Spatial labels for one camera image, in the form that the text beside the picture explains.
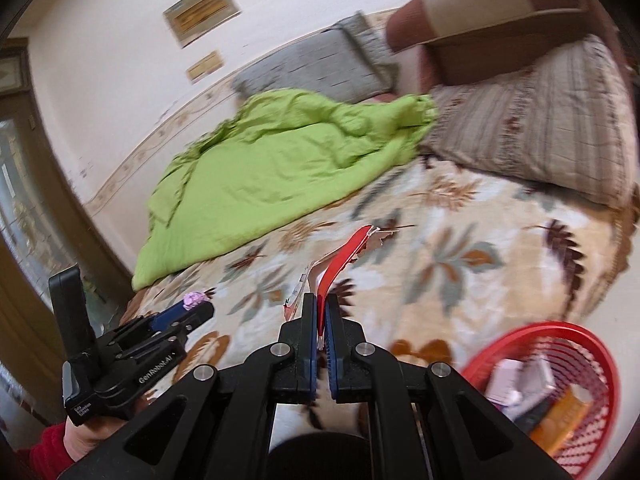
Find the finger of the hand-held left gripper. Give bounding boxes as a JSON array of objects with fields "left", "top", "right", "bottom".
[
  {"left": 167, "top": 302, "right": 216, "bottom": 343},
  {"left": 150, "top": 300, "right": 193, "bottom": 331}
]

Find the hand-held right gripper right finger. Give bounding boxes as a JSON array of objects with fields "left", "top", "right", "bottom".
[{"left": 325, "top": 292, "right": 573, "bottom": 480}]

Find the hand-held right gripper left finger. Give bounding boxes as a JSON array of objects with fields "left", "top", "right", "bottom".
[{"left": 57, "top": 292, "right": 321, "bottom": 480}]

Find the red paper envelope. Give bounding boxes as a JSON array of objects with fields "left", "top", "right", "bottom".
[{"left": 284, "top": 225, "right": 401, "bottom": 323}]

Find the orange box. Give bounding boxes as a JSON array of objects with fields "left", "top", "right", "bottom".
[{"left": 529, "top": 389, "right": 595, "bottom": 453}]

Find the red plastic basket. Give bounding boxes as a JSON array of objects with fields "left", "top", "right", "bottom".
[{"left": 460, "top": 322, "right": 621, "bottom": 480}]

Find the person's left forearm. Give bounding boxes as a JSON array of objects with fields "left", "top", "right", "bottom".
[{"left": 15, "top": 422, "right": 71, "bottom": 480}]

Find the person's left hand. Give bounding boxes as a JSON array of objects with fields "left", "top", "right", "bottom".
[{"left": 64, "top": 396, "right": 151, "bottom": 461}]

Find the leaf print blanket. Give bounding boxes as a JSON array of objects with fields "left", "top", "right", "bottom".
[{"left": 120, "top": 155, "right": 636, "bottom": 431}]

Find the green quilt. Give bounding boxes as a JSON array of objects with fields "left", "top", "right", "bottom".
[{"left": 131, "top": 89, "right": 441, "bottom": 291}]

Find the wooden framed glass door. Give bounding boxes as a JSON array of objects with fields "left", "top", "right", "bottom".
[{"left": 0, "top": 40, "right": 128, "bottom": 411}]

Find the grey quilted pillow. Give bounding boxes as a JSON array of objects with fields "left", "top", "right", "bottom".
[{"left": 232, "top": 12, "right": 401, "bottom": 106}]

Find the striped beige pillow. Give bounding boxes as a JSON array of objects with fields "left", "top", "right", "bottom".
[{"left": 420, "top": 35, "right": 638, "bottom": 211}]

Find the small framed wall picture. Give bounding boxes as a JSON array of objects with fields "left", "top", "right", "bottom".
[{"left": 187, "top": 50, "right": 223, "bottom": 83}]

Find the large framed wall picture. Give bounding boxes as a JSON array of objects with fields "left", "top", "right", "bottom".
[{"left": 165, "top": 0, "right": 241, "bottom": 48}]

